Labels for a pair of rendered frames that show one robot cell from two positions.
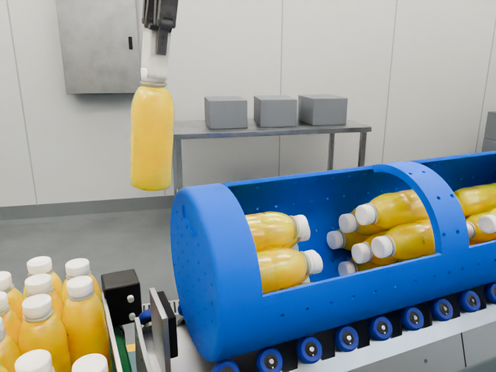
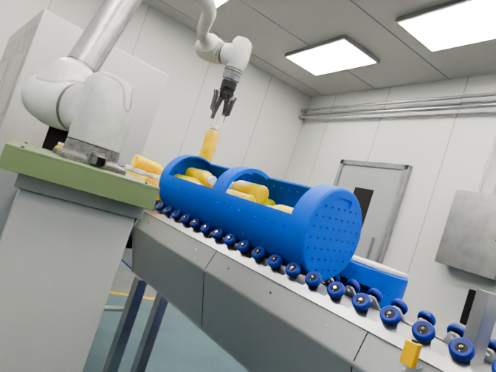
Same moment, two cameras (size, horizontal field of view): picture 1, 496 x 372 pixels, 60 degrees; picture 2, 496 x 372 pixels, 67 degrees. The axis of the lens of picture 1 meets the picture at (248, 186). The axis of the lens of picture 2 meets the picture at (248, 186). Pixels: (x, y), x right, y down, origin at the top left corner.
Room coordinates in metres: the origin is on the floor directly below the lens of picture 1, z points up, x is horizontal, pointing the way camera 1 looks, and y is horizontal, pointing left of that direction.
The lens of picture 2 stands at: (0.38, -1.69, 1.10)
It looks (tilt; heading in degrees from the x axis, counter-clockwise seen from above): 3 degrees up; 73
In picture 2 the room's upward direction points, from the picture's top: 18 degrees clockwise
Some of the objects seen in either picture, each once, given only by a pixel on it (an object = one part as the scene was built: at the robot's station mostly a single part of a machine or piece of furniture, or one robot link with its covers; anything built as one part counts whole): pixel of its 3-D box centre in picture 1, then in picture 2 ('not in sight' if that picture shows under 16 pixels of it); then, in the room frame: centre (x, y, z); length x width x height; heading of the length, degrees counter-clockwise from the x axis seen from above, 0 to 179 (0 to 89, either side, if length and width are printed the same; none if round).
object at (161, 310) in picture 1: (164, 333); not in sight; (0.62, 0.14, 0.99); 0.10 x 0.02 x 0.12; 24
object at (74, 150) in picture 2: not in sight; (92, 155); (0.27, -0.49, 1.09); 0.22 x 0.18 x 0.06; 108
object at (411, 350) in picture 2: not in sight; (416, 353); (1.01, -1.09, 0.92); 0.08 x 0.03 x 0.05; 24
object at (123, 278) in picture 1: (122, 301); not in sight; (0.78, 0.26, 0.95); 0.10 x 0.07 x 0.10; 24
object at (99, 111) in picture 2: not in sight; (102, 110); (0.25, -0.47, 1.23); 0.18 x 0.16 x 0.22; 140
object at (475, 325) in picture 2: not in sight; (475, 325); (1.15, -1.08, 1.00); 0.10 x 0.04 x 0.15; 24
